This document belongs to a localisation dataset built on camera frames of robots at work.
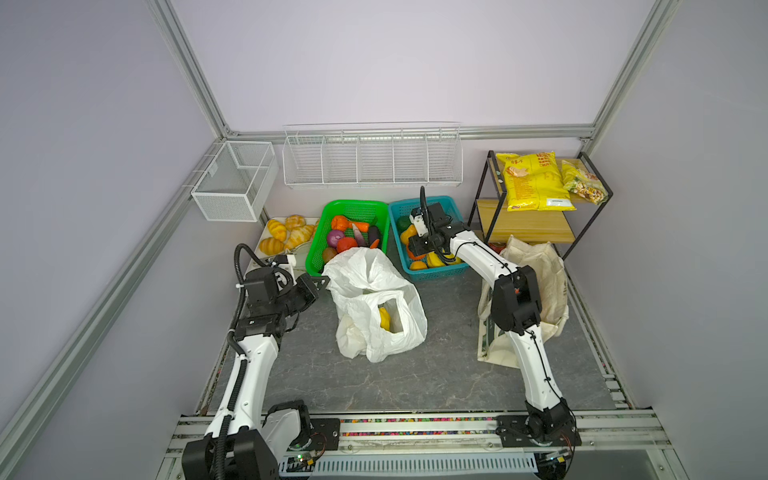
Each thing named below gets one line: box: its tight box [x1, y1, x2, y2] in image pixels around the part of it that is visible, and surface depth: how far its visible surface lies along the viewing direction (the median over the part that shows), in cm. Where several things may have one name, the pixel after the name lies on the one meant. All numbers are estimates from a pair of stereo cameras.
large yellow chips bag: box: [496, 151, 577, 212], surface depth 80 cm
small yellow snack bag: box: [561, 159, 609, 206], surface depth 77 cm
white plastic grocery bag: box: [322, 247, 428, 363], surface depth 73 cm
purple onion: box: [328, 230, 344, 248], surface depth 111 cm
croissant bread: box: [260, 237, 285, 256], surface depth 112 cm
